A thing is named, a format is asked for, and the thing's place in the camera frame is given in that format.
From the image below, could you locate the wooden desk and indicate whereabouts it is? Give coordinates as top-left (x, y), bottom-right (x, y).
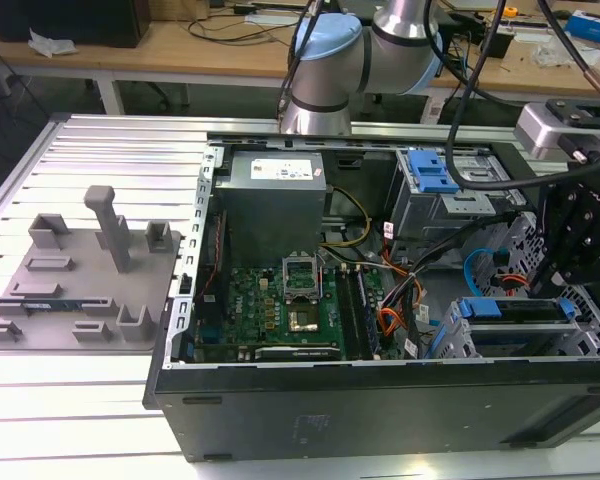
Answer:
top-left (0, 0), bottom-right (600, 117)

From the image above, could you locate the metal socket cover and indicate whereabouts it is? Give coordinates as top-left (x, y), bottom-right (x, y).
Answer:
top-left (281, 256), bottom-right (322, 302)

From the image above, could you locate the CPU socket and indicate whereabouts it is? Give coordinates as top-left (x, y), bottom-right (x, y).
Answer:
top-left (286, 308), bottom-right (322, 335)

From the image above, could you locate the orange red wire bundle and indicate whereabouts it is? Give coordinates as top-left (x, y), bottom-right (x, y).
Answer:
top-left (378, 306), bottom-right (407, 347)

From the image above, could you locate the blue plastic drive latch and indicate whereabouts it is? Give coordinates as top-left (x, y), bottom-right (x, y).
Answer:
top-left (407, 149), bottom-right (462, 195)

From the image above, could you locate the blue cardboard box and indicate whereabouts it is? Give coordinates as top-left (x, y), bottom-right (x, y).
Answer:
top-left (563, 9), bottom-right (600, 45)

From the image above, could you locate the black wire bundle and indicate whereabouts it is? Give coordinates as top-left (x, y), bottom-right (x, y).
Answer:
top-left (379, 212), bottom-right (521, 311)

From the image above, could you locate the clear plastic bag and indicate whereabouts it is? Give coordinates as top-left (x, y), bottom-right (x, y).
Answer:
top-left (27, 28), bottom-right (77, 57)

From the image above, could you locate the black graphics card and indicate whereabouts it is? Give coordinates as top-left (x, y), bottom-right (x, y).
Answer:
top-left (238, 344), bottom-right (342, 363)

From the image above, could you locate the grey parts rack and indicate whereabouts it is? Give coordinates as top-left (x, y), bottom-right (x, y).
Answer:
top-left (0, 184), bottom-right (185, 354)

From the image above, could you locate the black open PC case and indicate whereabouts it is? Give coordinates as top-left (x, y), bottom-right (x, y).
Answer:
top-left (143, 130), bottom-right (600, 464)

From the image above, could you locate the red orange disk wire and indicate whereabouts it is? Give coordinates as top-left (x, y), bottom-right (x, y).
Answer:
top-left (497, 272), bottom-right (534, 292)

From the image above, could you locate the grey power supply unit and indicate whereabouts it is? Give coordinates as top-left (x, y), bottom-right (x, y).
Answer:
top-left (213, 150), bottom-right (334, 257)

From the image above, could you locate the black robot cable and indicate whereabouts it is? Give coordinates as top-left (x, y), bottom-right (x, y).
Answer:
top-left (445, 0), bottom-right (536, 192)

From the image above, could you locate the yellow black power wire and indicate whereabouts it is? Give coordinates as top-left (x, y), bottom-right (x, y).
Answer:
top-left (318, 186), bottom-right (372, 249)

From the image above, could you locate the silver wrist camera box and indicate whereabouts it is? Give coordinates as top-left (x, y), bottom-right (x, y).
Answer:
top-left (513, 101), bottom-right (577, 160)

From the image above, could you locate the hard disk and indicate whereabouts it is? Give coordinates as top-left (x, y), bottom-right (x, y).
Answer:
top-left (453, 296), bottom-right (577, 322)

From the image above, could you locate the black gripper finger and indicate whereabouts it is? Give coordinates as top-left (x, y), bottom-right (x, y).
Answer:
top-left (554, 234), bottom-right (600, 289)
top-left (528, 180), bottom-right (594, 297)

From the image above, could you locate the metal disk bay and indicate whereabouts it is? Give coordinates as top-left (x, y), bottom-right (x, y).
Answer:
top-left (431, 209), bottom-right (600, 359)

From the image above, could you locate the black box on desk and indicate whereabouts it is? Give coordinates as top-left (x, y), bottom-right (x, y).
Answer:
top-left (0, 0), bottom-right (151, 49)

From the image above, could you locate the black RAM slot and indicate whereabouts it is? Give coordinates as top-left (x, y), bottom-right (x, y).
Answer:
top-left (353, 267), bottom-right (380, 359)
top-left (335, 267), bottom-right (362, 360)

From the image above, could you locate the metal drive cage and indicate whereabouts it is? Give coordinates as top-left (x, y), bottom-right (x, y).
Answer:
top-left (385, 148), bottom-right (527, 242)

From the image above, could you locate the crumpled clear plastic wrap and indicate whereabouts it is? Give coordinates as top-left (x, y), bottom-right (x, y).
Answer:
top-left (532, 39), bottom-right (576, 67)

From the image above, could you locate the blue disk wire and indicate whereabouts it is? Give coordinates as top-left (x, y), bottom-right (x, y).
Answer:
top-left (462, 246), bottom-right (512, 302)

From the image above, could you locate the green motherboard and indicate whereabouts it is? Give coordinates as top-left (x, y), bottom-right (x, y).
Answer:
top-left (194, 264), bottom-right (382, 362)

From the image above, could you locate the small black box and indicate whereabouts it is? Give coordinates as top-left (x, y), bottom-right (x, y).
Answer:
top-left (480, 25), bottom-right (514, 58)

